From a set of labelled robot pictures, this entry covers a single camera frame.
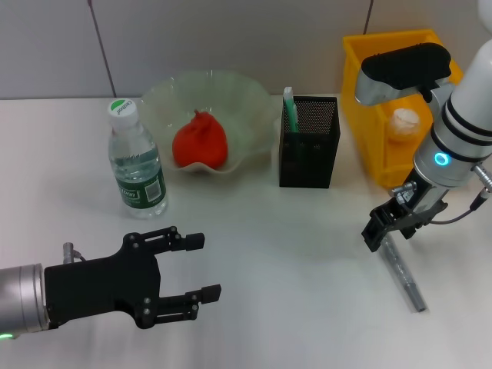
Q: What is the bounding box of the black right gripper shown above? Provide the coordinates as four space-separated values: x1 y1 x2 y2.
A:
361 168 450 253

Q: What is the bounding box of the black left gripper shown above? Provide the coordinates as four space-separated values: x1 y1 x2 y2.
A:
44 225 223 331

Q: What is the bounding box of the grey pen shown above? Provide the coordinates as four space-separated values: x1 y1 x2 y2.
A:
379 233 428 313

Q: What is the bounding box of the white paper ball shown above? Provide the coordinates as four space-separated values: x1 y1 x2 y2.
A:
388 107 421 143

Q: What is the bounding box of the clear green-label water bottle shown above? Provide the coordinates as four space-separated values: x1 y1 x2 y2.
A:
107 98 169 221

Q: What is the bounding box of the red-orange toy orange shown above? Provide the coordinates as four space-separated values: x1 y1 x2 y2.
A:
171 109 228 169

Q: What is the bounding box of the green utility knife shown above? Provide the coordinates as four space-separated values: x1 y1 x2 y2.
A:
282 86 301 135

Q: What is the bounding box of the black mesh pen holder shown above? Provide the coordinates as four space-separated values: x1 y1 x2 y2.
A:
278 95 341 189

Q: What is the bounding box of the green frosted glass fruit bowl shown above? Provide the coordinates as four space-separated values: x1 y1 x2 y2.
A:
138 68 281 174

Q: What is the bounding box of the yellow plastic storage bin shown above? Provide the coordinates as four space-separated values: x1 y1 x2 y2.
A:
341 28 464 188

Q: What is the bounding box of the silver right gripper cable plug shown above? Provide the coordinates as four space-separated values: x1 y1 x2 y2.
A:
390 181 418 199

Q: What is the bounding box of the silver gripper cable plug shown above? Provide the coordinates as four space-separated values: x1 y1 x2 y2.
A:
390 181 418 199
62 241 88 264

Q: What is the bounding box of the thin dark right gripper cable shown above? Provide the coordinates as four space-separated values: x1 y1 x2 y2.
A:
429 206 477 225

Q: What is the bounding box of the silver left gripper cable plug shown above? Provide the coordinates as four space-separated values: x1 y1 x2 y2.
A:
62 241 88 264

